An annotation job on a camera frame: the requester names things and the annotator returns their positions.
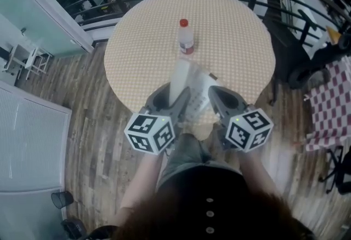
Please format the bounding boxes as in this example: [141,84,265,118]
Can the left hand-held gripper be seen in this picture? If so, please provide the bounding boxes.
[123,82,191,155]

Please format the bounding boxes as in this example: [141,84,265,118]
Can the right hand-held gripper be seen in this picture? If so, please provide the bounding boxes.
[207,85,274,153]

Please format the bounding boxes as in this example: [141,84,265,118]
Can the person's right forearm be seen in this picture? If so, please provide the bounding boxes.
[237,150,283,198]

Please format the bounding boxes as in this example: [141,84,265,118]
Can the person's grey trousers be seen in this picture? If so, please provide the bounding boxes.
[157,133,244,190]

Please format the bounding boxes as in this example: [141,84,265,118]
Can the white telephone base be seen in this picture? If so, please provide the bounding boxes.
[182,60,223,124]

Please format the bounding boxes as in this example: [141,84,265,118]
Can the person's black buttoned top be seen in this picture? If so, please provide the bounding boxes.
[155,166,253,240]

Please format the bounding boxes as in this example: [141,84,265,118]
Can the round table with beige cloth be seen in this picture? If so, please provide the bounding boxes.
[103,0,276,141]

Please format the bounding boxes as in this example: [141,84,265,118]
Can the pink checked tablecloth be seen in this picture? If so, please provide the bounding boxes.
[304,55,351,152]

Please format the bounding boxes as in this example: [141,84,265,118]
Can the black office chair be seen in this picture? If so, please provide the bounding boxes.
[287,8,351,90]
[318,145,351,196]

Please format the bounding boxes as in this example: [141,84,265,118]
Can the clear bottle with red cap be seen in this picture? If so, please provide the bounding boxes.
[178,18,195,55]

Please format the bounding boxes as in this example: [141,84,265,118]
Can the black mesh wastebasket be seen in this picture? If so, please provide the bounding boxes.
[50,191,74,209]

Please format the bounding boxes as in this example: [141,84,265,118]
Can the black bag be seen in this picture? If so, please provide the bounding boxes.
[60,219,88,240]

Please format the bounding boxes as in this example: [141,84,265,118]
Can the white metal stool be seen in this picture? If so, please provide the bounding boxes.
[2,43,53,81]

